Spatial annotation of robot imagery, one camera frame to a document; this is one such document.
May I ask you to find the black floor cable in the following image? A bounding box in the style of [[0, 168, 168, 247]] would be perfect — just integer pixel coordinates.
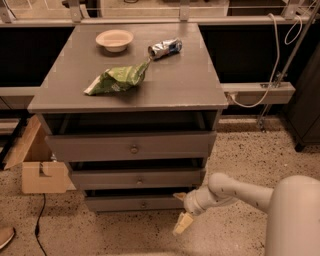
[[34, 193, 48, 256]]

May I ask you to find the dark cabinet on right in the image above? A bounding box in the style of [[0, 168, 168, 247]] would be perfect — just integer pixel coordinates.
[[284, 43, 320, 152]]

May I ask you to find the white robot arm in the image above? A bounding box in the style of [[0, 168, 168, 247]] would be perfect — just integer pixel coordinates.
[[173, 173, 320, 256]]

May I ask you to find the white paper bowl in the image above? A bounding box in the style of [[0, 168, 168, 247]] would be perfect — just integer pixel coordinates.
[[96, 29, 134, 53]]

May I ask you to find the grey top drawer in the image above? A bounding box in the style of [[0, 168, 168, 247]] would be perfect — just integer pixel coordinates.
[[46, 131, 216, 162]]

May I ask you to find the grey drawer cabinet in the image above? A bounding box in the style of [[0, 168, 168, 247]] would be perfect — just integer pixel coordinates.
[[28, 23, 227, 199]]

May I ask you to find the shoe tip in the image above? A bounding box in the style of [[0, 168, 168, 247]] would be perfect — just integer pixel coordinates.
[[0, 227, 15, 249]]

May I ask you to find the white hanging cable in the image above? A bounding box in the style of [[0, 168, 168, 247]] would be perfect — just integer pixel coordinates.
[[229, 13, 304, 109]]

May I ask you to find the grey drawer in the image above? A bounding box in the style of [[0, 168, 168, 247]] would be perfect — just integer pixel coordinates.
[[46, 131, 216, 162], [85, 195, 184, 212], [71, 168, 205, 190]]

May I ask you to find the green chip bag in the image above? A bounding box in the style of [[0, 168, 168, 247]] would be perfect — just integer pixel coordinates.
[[84, 59, 151, 96]]

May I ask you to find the grey bottom drawer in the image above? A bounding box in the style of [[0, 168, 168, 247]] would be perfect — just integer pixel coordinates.
[[85, 195, 184, 212]]

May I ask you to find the slanted metal pole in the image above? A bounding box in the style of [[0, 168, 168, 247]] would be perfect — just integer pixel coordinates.
[[257, 0, 320, 133]]

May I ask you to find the grey middle drawer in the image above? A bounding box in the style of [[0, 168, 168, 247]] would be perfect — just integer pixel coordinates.
[[71, 168, 205, 190]]

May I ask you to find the crushed silver blue can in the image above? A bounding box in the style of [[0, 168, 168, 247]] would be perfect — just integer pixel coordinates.
[[148, 38, 182, 60]]

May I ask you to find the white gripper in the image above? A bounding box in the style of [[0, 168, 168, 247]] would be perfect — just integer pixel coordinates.
[[173, 186, 237, 236]]

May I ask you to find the grey metal rail frame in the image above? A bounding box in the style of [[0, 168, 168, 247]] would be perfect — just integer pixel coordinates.
[[0, 0, 320, 111]]

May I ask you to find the wooden board structure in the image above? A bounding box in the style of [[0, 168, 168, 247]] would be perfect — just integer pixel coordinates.
[[4, 116, 75, 194]]

